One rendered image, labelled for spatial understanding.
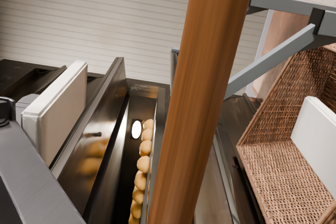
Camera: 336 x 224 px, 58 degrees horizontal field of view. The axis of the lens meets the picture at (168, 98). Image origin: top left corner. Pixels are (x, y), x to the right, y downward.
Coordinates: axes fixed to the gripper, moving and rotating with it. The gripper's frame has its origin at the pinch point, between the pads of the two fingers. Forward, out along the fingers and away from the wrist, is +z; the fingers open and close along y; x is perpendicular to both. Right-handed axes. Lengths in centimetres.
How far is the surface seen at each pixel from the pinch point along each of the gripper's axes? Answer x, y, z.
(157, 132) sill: -56, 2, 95
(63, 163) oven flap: -41, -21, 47
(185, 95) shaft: 1.0, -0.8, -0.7
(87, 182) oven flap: -56, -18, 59
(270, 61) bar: -5.4, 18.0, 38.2
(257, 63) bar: -6.1, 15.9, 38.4
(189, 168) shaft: -3.4, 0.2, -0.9
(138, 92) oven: -61, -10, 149
